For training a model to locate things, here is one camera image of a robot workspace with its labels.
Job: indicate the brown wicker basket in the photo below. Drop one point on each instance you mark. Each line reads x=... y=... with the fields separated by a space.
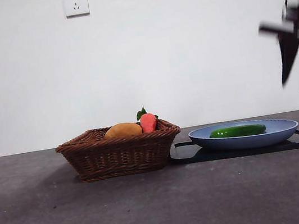
x=116 y=157

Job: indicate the blue round plate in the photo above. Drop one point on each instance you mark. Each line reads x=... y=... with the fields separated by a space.
x=242 y=142

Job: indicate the orange carrot with green leaves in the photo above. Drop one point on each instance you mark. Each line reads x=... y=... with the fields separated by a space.
x=148 y=123

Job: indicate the white wall power socket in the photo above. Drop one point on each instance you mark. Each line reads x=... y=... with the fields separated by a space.
x=76 y=4

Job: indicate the black flat tray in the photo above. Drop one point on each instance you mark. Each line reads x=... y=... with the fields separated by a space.
x=191 y=157

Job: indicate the yellow-brown potato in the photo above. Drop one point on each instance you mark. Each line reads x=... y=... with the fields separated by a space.
x=123 y=130

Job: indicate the green pepper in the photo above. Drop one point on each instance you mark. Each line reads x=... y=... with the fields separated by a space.
x=238 y=131

